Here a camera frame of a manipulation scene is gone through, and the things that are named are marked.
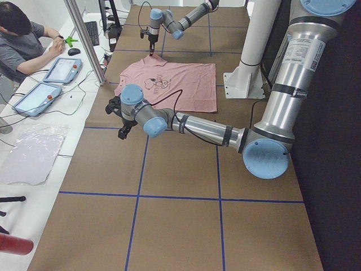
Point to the upper teach pendant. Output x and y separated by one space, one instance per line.
63 70

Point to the pink Snoopy t-shirt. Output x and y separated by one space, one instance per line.
189 87

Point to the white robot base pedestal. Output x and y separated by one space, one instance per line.
245 82

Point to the clear plastic sheet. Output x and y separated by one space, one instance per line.
33 155

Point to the green plastic tool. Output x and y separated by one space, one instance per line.
69 41

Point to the black keyboard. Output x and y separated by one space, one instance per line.
92 29

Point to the aluminium frame post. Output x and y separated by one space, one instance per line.
79 25

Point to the lower teach pendant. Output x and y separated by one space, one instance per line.
37 99

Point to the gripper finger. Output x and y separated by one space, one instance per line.
151 49

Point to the black computer mouse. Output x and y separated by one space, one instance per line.
73 51

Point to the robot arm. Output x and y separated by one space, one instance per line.
221 107
164 18

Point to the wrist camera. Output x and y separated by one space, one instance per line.
114 106
144 32

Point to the teach pendant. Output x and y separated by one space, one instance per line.
37 99
63 70

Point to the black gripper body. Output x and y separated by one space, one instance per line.
152 40
127 122

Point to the red cylinder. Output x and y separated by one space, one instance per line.
15 245

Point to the seated person grey shirt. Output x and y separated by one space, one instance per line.
26 46

